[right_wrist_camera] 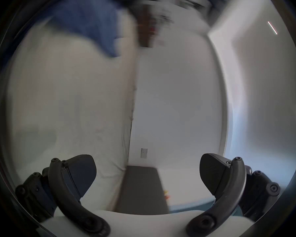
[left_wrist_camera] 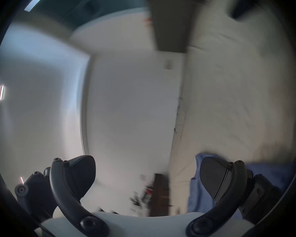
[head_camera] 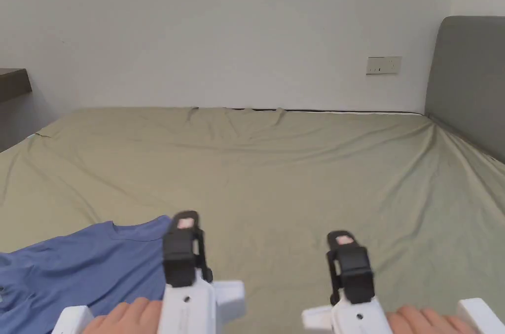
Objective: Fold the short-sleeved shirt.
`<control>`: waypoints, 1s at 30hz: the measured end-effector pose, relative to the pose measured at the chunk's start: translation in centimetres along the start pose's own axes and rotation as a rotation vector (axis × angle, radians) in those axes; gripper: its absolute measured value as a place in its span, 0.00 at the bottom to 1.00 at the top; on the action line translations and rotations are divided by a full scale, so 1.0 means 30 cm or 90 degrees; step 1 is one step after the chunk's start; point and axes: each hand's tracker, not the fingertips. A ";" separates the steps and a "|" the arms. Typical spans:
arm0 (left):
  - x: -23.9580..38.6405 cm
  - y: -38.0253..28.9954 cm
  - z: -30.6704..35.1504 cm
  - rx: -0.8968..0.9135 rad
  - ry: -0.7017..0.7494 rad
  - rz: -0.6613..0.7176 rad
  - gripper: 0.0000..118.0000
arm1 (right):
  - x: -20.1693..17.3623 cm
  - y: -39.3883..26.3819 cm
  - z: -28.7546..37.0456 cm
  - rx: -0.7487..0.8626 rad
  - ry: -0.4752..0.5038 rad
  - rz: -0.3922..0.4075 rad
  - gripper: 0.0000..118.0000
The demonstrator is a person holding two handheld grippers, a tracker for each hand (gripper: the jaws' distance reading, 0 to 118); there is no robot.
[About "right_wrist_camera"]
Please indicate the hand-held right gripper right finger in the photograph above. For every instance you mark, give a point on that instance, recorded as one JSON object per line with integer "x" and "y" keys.
{"x": 227, "y": 186}

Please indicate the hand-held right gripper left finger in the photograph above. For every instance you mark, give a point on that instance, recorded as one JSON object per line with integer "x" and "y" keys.
{"x": 64, "y": 186}

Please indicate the bed with white sheet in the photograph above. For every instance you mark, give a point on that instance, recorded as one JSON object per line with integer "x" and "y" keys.
{"x": 64, "y": 102}

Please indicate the dark blue garment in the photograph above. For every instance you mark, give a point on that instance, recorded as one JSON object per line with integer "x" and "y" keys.
{"x": 93, "y": 16}

